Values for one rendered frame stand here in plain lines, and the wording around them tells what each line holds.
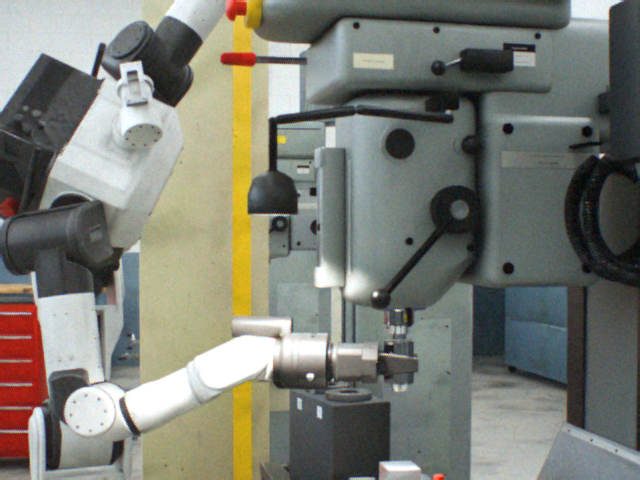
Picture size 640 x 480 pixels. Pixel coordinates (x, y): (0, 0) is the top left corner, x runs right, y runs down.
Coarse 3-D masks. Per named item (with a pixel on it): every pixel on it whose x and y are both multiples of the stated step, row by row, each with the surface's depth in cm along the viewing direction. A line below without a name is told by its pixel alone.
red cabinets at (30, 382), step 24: (0, 312) 565; (24, 312) 566; (0, 336) 565; (24, 336) 566; (0, 360) 565; (24, 360) 566; (0, 384) 565; (24, 384) 566; (0, 408) 565; (24, 408) 566; (0, 432) 566; (24, 432) 566; (0, 456) 567; (24, 456) 569
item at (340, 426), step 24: (336, 384) 195; (312, 408) 187; (336, 408) 178; (360, 408) 180; (384, 408) 182; (312, 432) 187; (336, 432) 178; (360, 432) 180; (384, 432) 182; (312, 456) 187; (336, 456) 178; (360, 456) 180; (384, 456) 182
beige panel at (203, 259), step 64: (192, 64) 315; (256, 64) 320; (192, 128) 315; (256, 128) 320; (192, 192) 316; (192, 256) 316; (256, 256) 320; (192, 320) 316; (256, 384) 321; (192, 448) 316; (256, 448) 321
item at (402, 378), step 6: (384, 348) 151; (390, 348) 150; (396, 348) 149; (402, 348) 149; (408, 348) 149; (390, 354) 150; (396, 354) 149; (402, 354) 149; (408, 354) 150; (384, 378) 151; (390, 378) 150; (396, 378) 149; (402, 378) 149; (408, 378) 150; (396, 384) 149; (402, 384) 149
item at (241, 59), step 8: (224, 56) 154; (232, 56) 154; (240, 56) 155; (248, 56) 155; (256, 56) 156; (264, 56) 156; (272, 56) 156; (232, 64) 155; (240, 64) 155; (248, 64) 155; (296, 64) 158; (304, 64) 158
